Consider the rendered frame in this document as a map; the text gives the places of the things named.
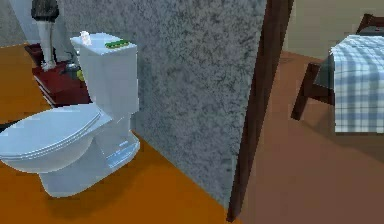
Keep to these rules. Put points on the white toilet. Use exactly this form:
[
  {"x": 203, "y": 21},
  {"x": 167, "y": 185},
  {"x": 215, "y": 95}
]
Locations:
[{"x": 110, "y": 76}]

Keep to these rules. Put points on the green flat bar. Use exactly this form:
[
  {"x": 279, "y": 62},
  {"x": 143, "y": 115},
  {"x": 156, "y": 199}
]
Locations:
[{"x": 117, "y": 43}]

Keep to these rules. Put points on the yellow green small ball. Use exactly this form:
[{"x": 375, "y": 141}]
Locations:
[{"x": 80, "y": 75}]

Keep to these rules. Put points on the dark wooden bed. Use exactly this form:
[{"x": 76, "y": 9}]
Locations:
[{"x": 311, "y": 88}]

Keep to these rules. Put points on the grey metal pot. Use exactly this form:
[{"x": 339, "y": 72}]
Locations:
[{"x": 72, "y": 69}]

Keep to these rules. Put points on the dark red low cabinet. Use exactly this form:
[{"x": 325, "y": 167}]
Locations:
[{"x": 63, "y": 88}]

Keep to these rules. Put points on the blue white checked blanket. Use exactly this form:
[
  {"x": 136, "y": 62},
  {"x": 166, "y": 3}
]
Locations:
[{"x": 360, "y": 83}]

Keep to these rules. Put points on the dark brown door frame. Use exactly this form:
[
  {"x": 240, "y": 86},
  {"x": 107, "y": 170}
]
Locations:
[{"x": 258, "y": 110}]

